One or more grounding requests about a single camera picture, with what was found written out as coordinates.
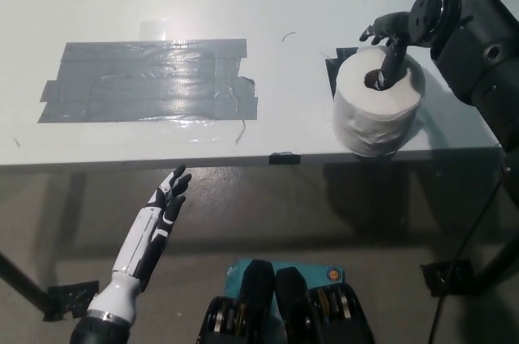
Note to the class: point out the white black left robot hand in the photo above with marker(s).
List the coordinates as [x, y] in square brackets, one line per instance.
[152, 230]

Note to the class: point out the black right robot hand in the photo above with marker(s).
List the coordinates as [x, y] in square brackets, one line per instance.
[423, 19]

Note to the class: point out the white toilet paper roll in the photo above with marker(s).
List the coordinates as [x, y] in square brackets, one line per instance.
[373, 117]

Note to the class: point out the black teal robot body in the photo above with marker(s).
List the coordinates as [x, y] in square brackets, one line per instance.
[292, 311]

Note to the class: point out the black table leg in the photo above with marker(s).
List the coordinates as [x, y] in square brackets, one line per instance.
[22, 279]

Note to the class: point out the small clear tape piece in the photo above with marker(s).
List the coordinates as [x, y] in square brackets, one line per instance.
[153, 29]

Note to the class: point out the grey duct tape patch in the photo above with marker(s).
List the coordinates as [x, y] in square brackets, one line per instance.
[142, 80]

